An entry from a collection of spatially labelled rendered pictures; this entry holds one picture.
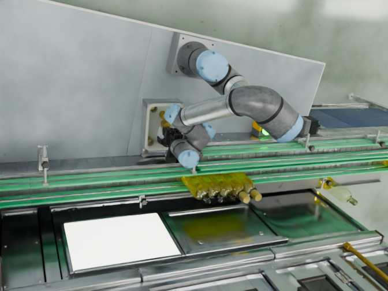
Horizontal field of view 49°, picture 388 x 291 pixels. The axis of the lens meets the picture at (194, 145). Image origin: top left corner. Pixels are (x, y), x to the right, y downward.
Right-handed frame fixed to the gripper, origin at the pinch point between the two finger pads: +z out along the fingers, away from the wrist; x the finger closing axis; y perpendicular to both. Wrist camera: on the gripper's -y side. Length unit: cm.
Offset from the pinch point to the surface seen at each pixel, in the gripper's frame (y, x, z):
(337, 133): -2, -101, -2
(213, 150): -4.4, -21.1, -11.5
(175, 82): 23.5, -5.7, 5.5
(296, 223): -34, -58, -35
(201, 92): 18.8, -19.3, 5.5
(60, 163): -11.8, 46.0, 0.8
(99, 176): -13.9, 31.3, -11.2
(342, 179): -29, -108, -7
